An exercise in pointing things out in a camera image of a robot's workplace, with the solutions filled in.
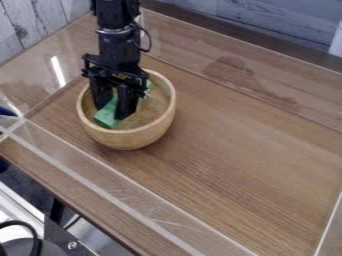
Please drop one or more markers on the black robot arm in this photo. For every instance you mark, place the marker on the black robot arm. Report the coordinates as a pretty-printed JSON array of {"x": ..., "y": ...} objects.
[{"x": 116, "y": 14}]

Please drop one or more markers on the clear acrylic corner bracket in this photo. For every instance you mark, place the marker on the clear acrylic corner bracket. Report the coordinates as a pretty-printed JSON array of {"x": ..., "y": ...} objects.
[{"x": 139, "y": 19}]

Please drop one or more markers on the black metal table leg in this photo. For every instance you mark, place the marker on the black metal table leg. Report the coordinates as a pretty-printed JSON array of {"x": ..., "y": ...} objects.
[{"x": 56, "y": 211}]

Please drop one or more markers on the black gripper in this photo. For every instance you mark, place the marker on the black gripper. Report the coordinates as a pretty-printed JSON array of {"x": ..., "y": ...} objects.
[{"x": 113, "y": 69}]

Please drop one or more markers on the brown wooden bowl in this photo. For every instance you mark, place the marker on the brown wooden bowl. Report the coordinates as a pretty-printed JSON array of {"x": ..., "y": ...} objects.
[{"x": 144, "y": 127}]

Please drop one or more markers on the green rectangular block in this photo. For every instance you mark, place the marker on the green rectangular block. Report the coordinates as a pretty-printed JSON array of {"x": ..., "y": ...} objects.
[{"x": 104, "y": 116}]

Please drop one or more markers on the clear acrylic wall panels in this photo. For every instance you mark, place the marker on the clear acrylic wall panels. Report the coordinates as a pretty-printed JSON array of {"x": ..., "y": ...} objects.
[{"x": 243, "y": 179}]

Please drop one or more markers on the black bracket with screw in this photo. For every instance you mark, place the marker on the black bracket with screw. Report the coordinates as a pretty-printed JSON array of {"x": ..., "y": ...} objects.
[{"x": 58, "y": 243}]

